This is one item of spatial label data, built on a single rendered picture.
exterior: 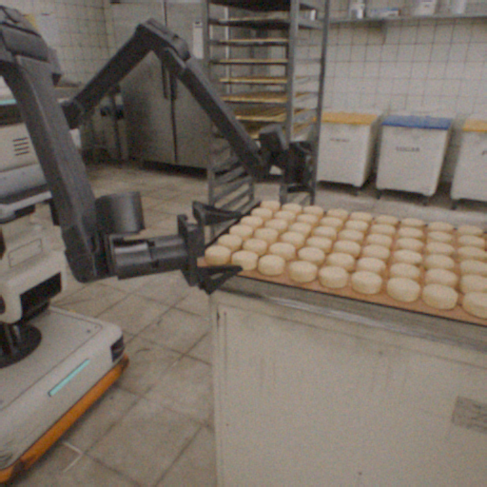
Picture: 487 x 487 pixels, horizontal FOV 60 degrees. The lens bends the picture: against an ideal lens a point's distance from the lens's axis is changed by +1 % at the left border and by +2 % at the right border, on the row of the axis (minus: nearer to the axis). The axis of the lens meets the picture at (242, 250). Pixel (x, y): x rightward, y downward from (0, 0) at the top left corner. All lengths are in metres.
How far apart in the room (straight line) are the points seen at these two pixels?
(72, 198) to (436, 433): 0.74
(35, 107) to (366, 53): 4.22
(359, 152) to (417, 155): 0.51
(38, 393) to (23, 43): 1.10
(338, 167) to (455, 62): 1.38
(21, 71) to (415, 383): 0.83
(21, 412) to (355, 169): 3.48
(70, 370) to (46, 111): 1.07
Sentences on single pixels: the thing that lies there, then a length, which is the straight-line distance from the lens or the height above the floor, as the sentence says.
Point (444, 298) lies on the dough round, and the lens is 0.73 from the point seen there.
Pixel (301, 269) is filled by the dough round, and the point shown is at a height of 0.92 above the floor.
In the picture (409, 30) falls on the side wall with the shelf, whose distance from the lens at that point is 4.70.
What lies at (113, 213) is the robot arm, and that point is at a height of 1.06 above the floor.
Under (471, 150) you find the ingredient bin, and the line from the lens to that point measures 4.06.
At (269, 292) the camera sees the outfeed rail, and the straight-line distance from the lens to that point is 0.81.
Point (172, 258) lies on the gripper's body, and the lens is 0.63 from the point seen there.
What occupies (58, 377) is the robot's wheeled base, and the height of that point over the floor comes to 0.27.
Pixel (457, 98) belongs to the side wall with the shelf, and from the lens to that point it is 4.66.
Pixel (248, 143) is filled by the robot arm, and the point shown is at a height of 1.04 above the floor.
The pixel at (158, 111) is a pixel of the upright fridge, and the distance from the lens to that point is 4.85.
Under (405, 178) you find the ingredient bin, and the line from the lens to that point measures 4.15.
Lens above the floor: 1.27
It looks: 25 degrees down
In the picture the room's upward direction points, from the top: straight up
